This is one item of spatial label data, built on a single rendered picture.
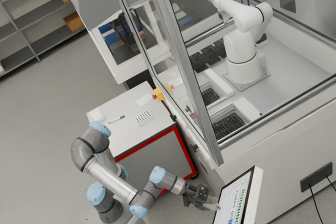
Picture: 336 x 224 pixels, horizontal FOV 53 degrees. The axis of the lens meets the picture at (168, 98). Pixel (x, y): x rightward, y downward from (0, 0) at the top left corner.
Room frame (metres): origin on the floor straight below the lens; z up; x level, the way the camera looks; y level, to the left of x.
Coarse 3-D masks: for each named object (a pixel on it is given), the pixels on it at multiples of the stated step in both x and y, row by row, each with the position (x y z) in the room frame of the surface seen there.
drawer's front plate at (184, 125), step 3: (168, 102) 1.79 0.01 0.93; (168, 105) 1.78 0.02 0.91; (171, 105) 1.75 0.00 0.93; (171, 108) 1.72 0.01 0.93; (171, 111) 1.76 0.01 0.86; (174, 111) 1.68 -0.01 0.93; (174, 114) 1.69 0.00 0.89; (177, 114) 1.64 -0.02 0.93; (177, 117) 1.62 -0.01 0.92; (180, 117) 1.60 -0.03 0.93; (180, 120) 1.58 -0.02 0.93; (180, 123) 1.61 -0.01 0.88; (183, 123) 1.54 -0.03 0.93; (183, 126) 1.54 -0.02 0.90; (186, 126) 1.52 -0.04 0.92; (183, 129) 1.59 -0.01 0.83; (186, 132) 1.52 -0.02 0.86
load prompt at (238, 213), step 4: (244, 184) 0.82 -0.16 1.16; (244, 188) 0.80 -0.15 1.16; (240, 192) 0.80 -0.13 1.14; (244, 192) 0.78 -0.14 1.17; (240, 196) 0.78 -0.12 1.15; (240, 200) 0.76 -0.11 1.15; (240, 204) 0.74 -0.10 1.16; (236, 208) 0.75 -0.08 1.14; (240, 208) 0.72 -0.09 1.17; (236, 212) 0.73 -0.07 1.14; (240, 212) 0.70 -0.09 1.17; (236, 216) 0.71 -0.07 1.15; (236, 220) 0.69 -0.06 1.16
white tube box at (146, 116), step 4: (144, 112) 1.95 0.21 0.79; (148, 112) 1.93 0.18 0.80; (136, 116) 1.94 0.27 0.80; (140, 116) 1.92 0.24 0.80; (144, 116) 1.91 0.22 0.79; (148, 116) 1.89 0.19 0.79; (152, 116) 1.89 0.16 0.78; (136, 120) 1.90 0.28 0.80; (140, 120) 1.88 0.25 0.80; (144, 120) 1.87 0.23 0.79; (148, 120) 1.88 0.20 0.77; (140, 124) 1.86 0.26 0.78
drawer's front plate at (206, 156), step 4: (188, 128) 1.48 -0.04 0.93; (188, 132) 1.46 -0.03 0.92; (192, 136) 1.41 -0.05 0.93; (192, 140) 1.43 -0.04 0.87; (196, 140) 1.37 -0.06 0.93; (200, 144) 1.33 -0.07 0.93; (200, 148) 1.30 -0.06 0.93; (200, 152) 1.34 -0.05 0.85; (204, 152) 1.26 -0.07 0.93; (204, 156) 1.27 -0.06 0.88; (208, 156) 1.22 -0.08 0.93; (208, 160) 1.21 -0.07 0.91; (208, 164) 1.25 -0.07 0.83; (212, 164) 1.21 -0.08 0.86; (212, 168) 1.21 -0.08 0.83
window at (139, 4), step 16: (128, 0) 1.81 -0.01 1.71; (144, 0) 1.41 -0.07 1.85; (144, 16) 1.55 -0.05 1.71; (144, 32) 1.74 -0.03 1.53; (160, 32) 1.34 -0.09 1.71; (144, 48) 1.98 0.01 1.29; (160, 48) 1.48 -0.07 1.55; (160, 64) 1.65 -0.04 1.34; (160, 80) 1.89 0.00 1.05; (176, 80) 1.40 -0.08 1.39; (176, 96) 1.56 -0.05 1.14; (192, 112) 1.31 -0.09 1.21
